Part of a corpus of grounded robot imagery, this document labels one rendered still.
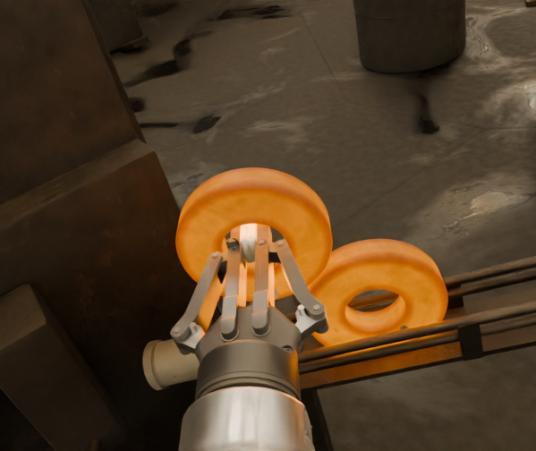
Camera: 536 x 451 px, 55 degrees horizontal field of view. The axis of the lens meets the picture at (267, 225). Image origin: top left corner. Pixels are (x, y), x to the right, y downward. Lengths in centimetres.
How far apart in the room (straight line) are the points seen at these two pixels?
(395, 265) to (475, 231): 128
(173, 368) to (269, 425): 33
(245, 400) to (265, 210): 21
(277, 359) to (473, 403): 104
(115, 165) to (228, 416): 42
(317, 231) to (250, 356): 18
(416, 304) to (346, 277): 9
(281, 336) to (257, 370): 5
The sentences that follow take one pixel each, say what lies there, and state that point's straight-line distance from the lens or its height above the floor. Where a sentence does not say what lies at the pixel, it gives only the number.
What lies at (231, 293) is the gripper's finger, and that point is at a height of 85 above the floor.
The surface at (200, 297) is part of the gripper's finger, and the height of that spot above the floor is 85.
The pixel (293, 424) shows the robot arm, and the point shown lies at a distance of 34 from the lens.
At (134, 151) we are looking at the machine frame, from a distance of 69.
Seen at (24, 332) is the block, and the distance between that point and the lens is 61.
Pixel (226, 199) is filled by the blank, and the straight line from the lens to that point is 48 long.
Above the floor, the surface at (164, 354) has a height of 69.
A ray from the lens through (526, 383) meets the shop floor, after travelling 142.
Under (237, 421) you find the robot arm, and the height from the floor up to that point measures 88.
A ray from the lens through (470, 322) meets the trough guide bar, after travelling 59.
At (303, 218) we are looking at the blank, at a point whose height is 86.
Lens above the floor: 115
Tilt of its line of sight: 36 degrees down
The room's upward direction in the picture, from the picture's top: 16 degrees counter-clockwise
